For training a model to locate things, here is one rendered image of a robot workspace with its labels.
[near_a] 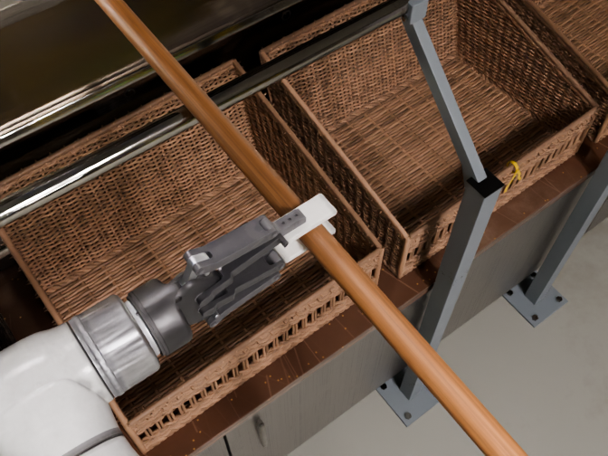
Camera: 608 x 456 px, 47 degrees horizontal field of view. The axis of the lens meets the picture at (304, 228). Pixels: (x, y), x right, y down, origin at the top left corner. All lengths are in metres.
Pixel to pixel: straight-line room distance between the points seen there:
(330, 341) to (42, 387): 0.79
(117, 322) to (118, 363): 0.04
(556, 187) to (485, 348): 0.60
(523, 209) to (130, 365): 1.09
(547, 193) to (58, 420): 1.22
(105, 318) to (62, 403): 0.09
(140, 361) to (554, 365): 1.55
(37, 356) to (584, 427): 1.61
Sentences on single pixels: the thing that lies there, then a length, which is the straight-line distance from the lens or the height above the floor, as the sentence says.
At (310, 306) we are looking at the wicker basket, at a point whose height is 0.72.
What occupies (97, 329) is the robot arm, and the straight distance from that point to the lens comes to 0.70.
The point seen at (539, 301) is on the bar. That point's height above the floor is 0.01.
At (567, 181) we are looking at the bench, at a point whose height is 0.58.
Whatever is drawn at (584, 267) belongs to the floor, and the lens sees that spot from 2.28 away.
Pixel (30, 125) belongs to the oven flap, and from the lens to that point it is 1.27.
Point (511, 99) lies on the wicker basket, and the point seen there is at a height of 0.59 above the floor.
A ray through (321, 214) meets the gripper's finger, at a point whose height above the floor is 1.21.
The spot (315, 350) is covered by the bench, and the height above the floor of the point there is 0.58.
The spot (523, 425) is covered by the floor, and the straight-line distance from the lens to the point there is 2.01.
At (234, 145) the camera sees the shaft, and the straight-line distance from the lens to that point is 0.83.
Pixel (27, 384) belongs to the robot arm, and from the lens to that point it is 0.69.
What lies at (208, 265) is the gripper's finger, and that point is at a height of 1.25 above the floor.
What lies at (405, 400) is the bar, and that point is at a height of 0.01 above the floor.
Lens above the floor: 1.84
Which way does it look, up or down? 57 degrees down
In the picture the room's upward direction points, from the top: straight up
